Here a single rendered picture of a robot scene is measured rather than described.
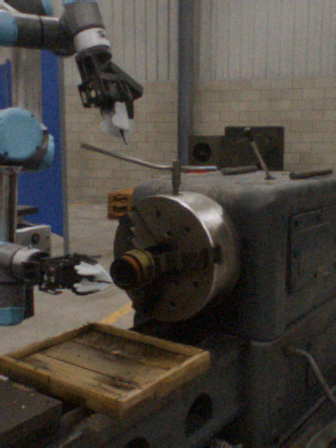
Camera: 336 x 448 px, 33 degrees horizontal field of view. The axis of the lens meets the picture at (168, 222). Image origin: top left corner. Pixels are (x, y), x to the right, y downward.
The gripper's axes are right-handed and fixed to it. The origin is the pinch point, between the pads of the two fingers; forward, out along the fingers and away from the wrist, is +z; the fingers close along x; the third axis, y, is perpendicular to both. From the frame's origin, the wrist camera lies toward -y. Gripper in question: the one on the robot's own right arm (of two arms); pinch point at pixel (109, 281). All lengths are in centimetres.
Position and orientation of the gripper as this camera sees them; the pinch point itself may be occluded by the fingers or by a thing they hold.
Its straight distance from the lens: 121.8
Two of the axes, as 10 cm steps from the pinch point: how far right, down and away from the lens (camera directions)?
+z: 8.0, 1.3, -5.8
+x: 0.6, -9.9, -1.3
